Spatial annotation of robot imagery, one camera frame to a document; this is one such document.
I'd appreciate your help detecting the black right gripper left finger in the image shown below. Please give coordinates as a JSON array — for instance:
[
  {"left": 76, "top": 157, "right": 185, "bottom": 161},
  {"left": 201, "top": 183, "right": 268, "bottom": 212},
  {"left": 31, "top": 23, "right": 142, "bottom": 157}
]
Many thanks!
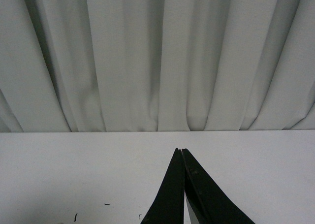
[{"left": 141, "top": 148, "right": 185, "bottom": 224}]

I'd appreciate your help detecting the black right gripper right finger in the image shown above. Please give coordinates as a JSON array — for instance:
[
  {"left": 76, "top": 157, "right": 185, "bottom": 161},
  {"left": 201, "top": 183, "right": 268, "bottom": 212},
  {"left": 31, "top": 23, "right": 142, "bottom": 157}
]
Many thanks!
[{"left": 182, "top": 149, "right": 253, "bottom": 224}]

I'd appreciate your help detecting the grey pleated curtain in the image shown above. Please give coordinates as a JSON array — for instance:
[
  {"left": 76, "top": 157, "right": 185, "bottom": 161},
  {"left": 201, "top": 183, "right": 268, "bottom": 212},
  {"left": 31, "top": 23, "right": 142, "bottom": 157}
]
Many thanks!
[{"left": 0, "top": 0, "right": 315, "bottom": 132}]

